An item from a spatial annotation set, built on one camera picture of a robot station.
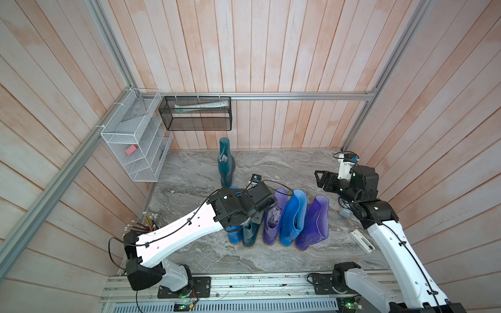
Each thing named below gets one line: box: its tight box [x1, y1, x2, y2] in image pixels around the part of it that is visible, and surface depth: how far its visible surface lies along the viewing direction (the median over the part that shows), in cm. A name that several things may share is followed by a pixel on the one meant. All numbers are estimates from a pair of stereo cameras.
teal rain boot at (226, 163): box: [217, 136, 236, 189], surface depth 90 cm
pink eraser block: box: [124, 144, 139, 156], surface depth 84 cm
